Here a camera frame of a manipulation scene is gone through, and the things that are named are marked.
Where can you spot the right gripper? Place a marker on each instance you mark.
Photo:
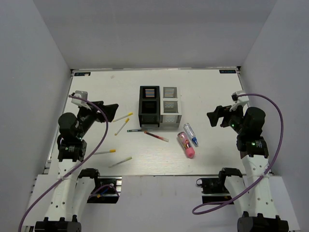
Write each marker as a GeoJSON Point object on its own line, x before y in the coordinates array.
{"type": "Point", "coordinates": [220, 111]}

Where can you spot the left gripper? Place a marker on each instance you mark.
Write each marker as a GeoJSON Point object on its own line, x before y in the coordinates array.
{"type": "Point", "coordinates": [110, 109]}

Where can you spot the white marker yellow cap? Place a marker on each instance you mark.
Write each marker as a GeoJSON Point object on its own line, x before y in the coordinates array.
{"type": "Point", "coordinates": [122, 117]}
{"type": "Point", "coordinates": [122, 126]}
{"type": "Point", "coordinates": [105, 152]}

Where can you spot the clear blue glue bottle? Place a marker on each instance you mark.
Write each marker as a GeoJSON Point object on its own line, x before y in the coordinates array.
{"type": "Point", "coordinates": [189, 131]}

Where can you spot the black pen holder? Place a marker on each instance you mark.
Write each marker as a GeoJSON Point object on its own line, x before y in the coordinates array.
{"type": "Point", "coordinates": [149, 106]}

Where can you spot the red pen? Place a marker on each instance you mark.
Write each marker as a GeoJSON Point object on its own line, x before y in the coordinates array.
{"type": "Point", "coordinates": [157, 136]}

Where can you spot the white marker green cap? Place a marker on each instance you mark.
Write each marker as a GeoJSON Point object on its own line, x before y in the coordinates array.
{"type": "Point", "coordinates": [123, 161]}

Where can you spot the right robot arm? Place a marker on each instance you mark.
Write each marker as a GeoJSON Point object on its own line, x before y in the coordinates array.
{"type": "Point", "coordinates": [252, 198]}

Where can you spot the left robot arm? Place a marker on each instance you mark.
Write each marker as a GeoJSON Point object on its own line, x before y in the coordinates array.
{"type": "Point", "coordinates": [76, 184]}

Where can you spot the green pen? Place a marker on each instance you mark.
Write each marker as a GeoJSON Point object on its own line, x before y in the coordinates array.
{"type": "Point", "coordinates": [135, 130]}

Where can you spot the left corner label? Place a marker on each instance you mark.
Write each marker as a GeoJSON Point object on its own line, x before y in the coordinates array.
{"type": "Point", "coordinates": [82, 73]}

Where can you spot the pink glue tube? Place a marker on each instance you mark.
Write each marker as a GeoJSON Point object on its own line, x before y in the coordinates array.
{"type": "Point", "coordinates": [184, 141]}

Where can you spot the white pen holder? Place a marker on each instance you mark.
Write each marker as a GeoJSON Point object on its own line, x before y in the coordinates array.
{"type": "Point", "coordinates": [170, 108]}

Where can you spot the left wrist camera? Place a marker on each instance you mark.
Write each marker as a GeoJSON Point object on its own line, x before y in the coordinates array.
{"type": "Point", "coordinates": [81, 96]}

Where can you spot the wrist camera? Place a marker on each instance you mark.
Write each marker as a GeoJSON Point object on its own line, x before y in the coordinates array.
{"type": "Point", "coordinates": [240, 99]}
{"type": "Point", "coordinates": [81, 96]}

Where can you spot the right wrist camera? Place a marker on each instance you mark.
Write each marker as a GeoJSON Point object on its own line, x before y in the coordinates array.
{"type": "Point", "coordinates": [240, 99]}

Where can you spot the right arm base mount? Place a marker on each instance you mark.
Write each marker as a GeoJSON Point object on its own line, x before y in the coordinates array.
{"type": "Point", "coordinates": [212, 190]}

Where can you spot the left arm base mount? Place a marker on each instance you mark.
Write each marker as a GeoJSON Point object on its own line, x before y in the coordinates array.
{"type": "Point", "coordinates": [107, 191]}

